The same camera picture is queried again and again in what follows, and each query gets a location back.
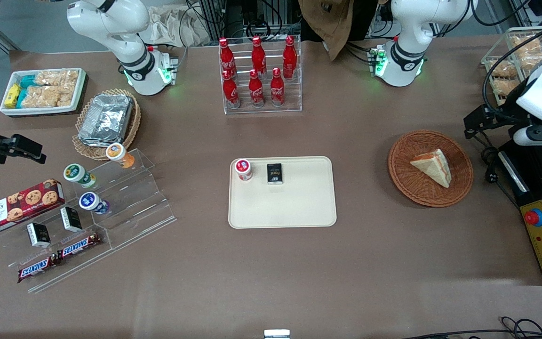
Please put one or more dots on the clear acrylic bottle rack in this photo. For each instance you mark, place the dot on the clear acrylic bottle rack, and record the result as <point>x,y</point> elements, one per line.
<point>294,94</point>

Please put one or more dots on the brown jacket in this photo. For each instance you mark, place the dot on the brown jacket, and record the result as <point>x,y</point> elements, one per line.
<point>327,23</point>

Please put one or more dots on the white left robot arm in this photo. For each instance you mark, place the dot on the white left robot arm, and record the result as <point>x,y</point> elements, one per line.
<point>412,19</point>

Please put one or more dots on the white rectangular snack tray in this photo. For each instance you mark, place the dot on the white rectangular snack tray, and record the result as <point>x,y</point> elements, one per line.
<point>7,111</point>

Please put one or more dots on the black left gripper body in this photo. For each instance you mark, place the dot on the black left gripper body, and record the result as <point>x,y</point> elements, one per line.
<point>509,111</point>

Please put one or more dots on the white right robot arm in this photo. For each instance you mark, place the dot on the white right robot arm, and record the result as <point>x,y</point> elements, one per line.
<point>120,42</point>

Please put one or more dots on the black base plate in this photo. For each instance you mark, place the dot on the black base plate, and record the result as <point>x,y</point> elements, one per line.
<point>534,169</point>

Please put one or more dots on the small white box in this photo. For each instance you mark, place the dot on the small white box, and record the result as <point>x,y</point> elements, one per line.
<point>276,334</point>

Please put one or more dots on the red lid gum bottle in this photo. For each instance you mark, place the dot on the red lid gum bottle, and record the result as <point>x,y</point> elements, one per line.
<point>243,168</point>

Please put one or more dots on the Snickers chocolate bar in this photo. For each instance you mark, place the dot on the Snickers chocolate bar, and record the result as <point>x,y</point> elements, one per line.
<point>79,245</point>
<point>35,268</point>

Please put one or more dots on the brown wicker basket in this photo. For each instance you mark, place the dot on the brown wicker basket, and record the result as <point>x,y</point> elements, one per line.
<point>407,179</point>

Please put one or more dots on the blue lid gum bottle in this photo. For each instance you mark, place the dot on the blue lid gum bottle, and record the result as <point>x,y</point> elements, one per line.
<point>91,202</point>

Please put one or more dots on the red cola bottle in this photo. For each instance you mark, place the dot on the red cola bottle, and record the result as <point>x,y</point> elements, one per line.
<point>290,57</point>
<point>258,55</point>
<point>227,57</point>
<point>230,90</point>
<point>277,88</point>
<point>256,90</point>

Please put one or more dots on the beige plastic tray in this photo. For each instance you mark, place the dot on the beige plastic tray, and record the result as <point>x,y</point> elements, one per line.
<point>299,202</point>

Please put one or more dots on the silver foil container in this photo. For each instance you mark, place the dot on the silver foil container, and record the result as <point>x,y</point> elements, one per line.
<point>106,117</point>

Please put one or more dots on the light wicker basket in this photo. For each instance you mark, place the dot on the light wicker basket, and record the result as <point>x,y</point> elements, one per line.
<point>132,127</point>

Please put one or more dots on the small black candy box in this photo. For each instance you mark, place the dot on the small black candy box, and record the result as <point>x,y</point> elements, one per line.
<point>38,234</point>
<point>70,219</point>
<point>274,173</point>

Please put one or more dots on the yellow snack packet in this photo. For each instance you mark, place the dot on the yellow snack packet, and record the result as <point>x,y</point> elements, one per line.
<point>12,95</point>

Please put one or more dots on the clear rice cracker packet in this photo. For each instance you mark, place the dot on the clear rice cracker packet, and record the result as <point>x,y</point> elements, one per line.
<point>41,96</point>
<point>69,79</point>
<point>527,44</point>
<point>501,69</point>
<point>47,78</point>
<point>534,60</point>
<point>505,87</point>

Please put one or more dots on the crumpled white plastic bag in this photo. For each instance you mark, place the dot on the crumpled white plastic bag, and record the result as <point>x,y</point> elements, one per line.
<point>172,26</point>

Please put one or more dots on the triangular wrapped sandwich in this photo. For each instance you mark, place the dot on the triangular wrapped sandwich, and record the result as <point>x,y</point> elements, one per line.
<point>433,167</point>

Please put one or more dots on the orange lid gum bottle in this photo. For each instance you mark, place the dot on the orange lid gum bottle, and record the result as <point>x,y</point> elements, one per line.
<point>118,153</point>

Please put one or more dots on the black equipment rack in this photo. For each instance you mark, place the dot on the black equipment rack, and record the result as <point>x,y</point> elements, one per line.
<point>243,16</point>

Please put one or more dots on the red Walkers cookie box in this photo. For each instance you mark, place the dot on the red Walkers cookie box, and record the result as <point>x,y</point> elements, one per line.
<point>17,207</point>

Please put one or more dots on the teal snack packet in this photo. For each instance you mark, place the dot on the teal snack packet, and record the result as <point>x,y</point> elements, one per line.
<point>28,81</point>
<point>21,98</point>

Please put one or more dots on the green lid gum bottle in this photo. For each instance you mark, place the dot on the green lid gum bottle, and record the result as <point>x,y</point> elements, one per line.
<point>77,173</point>

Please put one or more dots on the clear acrylic step display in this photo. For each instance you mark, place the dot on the clear acrylic step display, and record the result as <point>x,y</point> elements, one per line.
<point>134,202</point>

